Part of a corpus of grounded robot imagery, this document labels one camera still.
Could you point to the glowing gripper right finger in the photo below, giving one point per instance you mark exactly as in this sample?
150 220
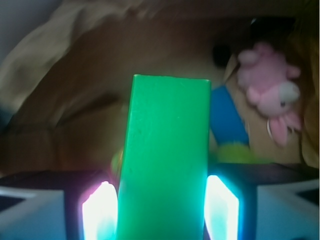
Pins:
230 208

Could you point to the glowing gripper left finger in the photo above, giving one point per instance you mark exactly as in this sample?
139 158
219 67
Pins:
91 209

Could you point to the green rectangular block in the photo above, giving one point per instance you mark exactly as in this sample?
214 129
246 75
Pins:
165 160

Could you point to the blue rectangular block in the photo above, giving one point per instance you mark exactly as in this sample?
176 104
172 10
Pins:
225 122

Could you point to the brown paper bag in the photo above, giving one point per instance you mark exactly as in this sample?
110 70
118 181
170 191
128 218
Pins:
68 83

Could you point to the pink plush bunny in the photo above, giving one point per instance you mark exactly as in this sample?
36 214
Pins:
266 78

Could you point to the small black object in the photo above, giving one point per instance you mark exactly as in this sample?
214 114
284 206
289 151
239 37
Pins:
221 54

